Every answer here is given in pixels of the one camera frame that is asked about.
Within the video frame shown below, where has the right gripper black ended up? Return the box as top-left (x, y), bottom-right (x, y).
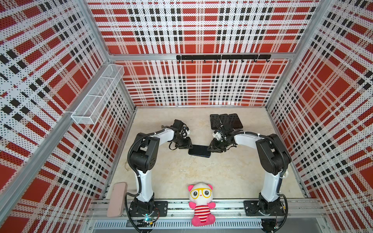
top-left (207, 136), bottom-right (231, 153)

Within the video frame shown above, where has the black phone case top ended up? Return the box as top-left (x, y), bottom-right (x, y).
top-left (188, 145), bottom-right (212, 158)

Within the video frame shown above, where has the black phone case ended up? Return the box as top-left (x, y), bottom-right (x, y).
top-left (219, 114), bottom-right (231, 129)
top-left (188, 145), bottom-right (212, 158)
top-left (210, 114), bottom-right (221, 130)

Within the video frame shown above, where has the white-edged phone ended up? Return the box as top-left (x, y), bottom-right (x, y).
top-left (228, 113), bottom-right (243, 130)

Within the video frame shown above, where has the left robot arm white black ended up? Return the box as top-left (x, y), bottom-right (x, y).
top-left (127, 125), bottom-right (193, 203)

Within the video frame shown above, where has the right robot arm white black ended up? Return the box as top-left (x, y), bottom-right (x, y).
top-left (207, 130), bottom-right (291, 203)

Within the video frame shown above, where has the pink phone case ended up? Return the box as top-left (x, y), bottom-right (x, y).
top-left (107, 182), bottom-right (127, 217)

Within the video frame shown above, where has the pink panda plush toy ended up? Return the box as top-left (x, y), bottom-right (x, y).
top-left (188, 183), bottom-right (216, 227)

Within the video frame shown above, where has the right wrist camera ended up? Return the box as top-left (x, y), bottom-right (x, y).
top-left (213, 130), bottom-right (226, 141)

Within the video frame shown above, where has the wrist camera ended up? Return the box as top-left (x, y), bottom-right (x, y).
top-left (172, 119), bottom-right (190, 135)
top-left (213, 130), bottom-right (226, 141)

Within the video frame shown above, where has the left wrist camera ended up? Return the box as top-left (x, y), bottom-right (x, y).
top-left (172, 119), bottom-right (190, 135)

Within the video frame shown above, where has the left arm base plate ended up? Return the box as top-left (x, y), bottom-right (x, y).
top-left (129, 199), bottom-right (169, 217)

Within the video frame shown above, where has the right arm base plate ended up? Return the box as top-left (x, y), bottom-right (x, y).
top-left (243, 200), bottom-right (285, 217)

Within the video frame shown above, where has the black hook rail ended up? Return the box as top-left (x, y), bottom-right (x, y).
top-left (176, 54), bottom-right (272, 61)

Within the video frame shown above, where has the white wire mesh basket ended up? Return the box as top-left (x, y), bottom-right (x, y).
top-left (71, 64), bottom-right (124, 125)

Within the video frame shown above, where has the aluminium front rail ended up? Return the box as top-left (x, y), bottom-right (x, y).
top-left (87, 198), bottom-right (325, 219)

